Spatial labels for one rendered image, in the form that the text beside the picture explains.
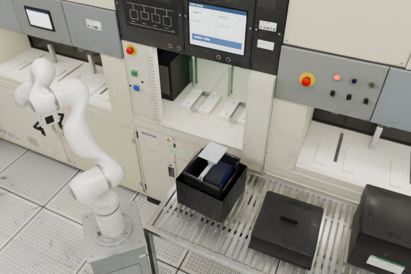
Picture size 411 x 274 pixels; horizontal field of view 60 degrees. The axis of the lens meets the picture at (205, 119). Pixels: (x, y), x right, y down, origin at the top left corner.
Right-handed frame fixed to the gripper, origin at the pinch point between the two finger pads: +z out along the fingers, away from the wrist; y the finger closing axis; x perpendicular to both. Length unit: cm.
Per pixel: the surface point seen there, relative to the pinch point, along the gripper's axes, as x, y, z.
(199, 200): -80, 39, 15
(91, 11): 13, 41, -52
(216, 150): -76, 53, -7
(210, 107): -29, 89, 11
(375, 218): -145, 83, 0
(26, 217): 45, -30, 101
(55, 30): 41, 28, -35
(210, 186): -83, 43, 5
